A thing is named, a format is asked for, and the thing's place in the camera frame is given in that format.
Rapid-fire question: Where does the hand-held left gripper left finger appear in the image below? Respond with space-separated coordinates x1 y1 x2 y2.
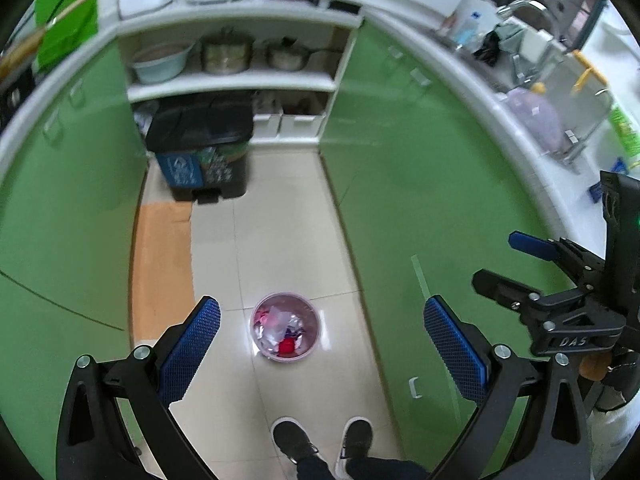
55 296 222 480

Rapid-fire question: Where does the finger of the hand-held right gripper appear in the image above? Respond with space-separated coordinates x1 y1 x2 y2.
472 269 551 326
508 231 606 286

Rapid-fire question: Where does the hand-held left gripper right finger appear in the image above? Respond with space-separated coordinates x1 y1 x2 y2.
423 295 593 480

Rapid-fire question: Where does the pink waste basket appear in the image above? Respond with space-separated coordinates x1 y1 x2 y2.
250 292 321 361

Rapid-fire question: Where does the person's right forearm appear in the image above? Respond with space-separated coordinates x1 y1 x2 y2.
587 400 635 480

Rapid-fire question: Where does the person's right hand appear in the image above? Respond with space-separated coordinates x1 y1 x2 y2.
580 347 632 408

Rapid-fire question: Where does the blue tube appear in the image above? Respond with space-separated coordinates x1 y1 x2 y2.
589 157 630 204

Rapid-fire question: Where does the brown cardboard floor sheet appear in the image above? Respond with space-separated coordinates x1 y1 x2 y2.
131 202 196 343

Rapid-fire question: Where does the crumpled clear plastic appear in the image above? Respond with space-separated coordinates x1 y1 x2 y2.
264 310 295 342

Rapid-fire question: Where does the black sneaker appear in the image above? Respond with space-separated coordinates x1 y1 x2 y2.
272 416 319 466
336 416 374 478

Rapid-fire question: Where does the green bottle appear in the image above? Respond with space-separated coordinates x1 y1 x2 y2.
607 102 640 171

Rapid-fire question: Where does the person's right leg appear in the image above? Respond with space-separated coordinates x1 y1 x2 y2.
345 457 431 480

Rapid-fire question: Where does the person's leg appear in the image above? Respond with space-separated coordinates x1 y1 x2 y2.
295 455 347 480
345 457 431 480

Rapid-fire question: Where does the steel sink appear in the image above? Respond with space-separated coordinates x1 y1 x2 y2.
492 55 615 171

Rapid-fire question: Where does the person's left leg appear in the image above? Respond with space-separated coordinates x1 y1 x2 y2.
295 455 347 480

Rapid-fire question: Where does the yellow brush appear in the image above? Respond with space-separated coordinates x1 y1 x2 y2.
571 51 609 94

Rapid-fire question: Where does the black cloth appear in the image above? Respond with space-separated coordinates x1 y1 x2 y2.
472 30 504 64

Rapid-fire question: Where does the grey cloth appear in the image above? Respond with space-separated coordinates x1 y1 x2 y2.
495 22 527 54

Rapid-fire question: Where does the clear plastic bottle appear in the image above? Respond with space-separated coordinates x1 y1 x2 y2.
451 10 484 47

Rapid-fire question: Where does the black pedal bin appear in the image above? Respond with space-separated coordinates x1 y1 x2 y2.
145 92 255 205

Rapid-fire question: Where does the white storage box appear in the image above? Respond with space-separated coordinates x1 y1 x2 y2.
252 112 282 141
280 112 321 139

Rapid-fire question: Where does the steel faucet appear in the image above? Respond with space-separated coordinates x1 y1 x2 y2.
495 0 566 86

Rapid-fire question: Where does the white open shelf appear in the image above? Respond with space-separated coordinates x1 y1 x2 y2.
117 7 364 150

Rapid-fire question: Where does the pale green basin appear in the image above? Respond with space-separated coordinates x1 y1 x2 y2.
131 42 196 85

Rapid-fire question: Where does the steel pot with lid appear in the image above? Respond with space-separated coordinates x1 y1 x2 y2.
200 32 253 75

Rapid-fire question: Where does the steel saucepan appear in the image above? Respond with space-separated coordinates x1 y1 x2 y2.
265 37 347 72

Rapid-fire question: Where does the wooden broom handle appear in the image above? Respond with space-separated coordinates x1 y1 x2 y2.
0 0 98 78

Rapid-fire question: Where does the green wall panel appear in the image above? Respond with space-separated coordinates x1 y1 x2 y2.
36 0 99 70

